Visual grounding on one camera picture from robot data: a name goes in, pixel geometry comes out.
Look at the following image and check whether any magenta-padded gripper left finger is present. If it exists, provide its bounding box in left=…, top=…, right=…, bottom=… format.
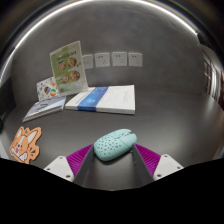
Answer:
left=43, top=143, right=98, bottom=188

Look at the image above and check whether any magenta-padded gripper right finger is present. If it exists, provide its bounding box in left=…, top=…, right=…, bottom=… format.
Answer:
left=130, top=143, right=185, bottom=186

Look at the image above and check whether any mint green perforated computer mouse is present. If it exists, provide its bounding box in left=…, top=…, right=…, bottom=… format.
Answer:
left=93, top=128, right=138, bottom=162

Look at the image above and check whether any orange corgi-shaped mouse pad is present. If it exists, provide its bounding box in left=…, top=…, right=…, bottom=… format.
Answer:
left=8, top=125, right=43, bottom=165

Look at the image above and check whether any grey patterned book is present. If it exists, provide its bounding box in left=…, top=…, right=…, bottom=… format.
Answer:
left=22, top=96, right=67, bottom=123

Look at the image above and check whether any white book with blue band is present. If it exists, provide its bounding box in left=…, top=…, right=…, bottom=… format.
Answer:
left=64, top=84, right=137, bottom=116

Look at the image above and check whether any small white patterned card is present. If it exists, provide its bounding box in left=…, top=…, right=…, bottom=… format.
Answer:
left=36, top=76, right=61, bottom=102

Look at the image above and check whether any green food menu sheet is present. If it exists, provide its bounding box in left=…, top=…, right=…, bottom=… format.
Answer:
left=49, top=40, right=89, bottom=98

